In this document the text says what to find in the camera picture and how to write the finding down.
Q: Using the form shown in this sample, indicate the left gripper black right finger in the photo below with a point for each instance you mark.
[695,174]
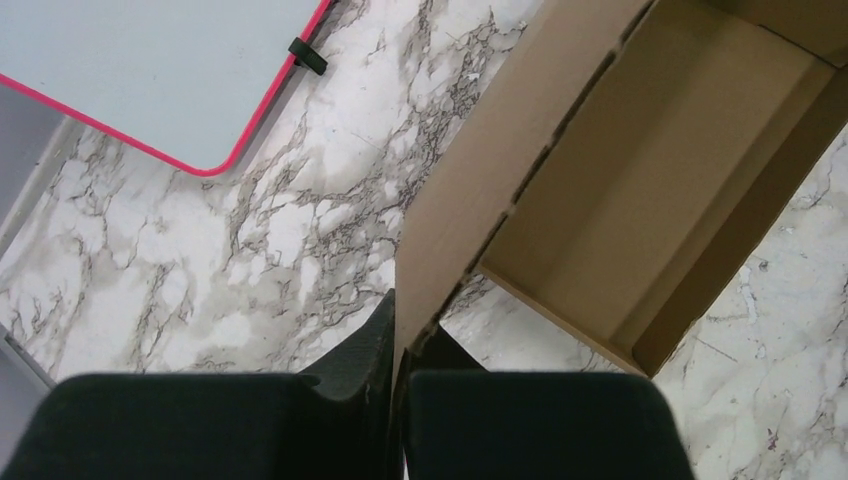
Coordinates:
[461,421]

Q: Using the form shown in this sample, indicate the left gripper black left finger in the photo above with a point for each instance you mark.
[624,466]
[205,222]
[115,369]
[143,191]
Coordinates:
[328,421]

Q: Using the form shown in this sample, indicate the brown cardboard box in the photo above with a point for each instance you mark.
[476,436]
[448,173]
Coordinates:
[622,165]

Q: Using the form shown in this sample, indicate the pink framed whiteboard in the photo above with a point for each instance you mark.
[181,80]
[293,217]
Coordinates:
[187,82]

